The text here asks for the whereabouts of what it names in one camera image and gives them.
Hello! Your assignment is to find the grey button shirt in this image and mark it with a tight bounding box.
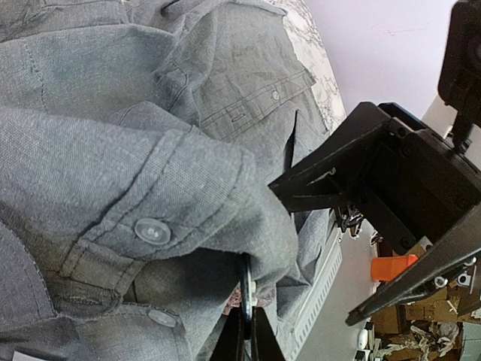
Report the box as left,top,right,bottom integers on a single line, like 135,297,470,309
1,1,342,360

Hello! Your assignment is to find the orange plastic bin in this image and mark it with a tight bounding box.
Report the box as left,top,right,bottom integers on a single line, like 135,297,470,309
371,254,419,282

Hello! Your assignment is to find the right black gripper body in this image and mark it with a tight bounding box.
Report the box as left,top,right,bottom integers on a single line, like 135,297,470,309
356,102,480,255

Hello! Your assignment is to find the blue round brooch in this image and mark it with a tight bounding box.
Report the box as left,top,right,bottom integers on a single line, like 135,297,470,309
239,253,256,340

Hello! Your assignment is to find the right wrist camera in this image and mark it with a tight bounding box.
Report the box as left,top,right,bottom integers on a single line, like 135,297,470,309
437,1,480,154

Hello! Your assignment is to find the pink round brooch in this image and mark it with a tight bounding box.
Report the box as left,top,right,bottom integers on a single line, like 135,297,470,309
222,284,277,316

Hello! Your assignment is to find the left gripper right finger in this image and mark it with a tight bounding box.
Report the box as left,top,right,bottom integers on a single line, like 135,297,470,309
250,307,286,361

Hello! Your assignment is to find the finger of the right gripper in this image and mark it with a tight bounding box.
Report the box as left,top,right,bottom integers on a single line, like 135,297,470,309
269,102,391,212
345,210,480,326

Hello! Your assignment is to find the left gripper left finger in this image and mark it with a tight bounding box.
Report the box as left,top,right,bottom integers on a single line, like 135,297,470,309
196,308,245,361

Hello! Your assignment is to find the front aluminium rail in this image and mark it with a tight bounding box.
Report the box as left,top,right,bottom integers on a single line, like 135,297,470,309
288,211,343,360

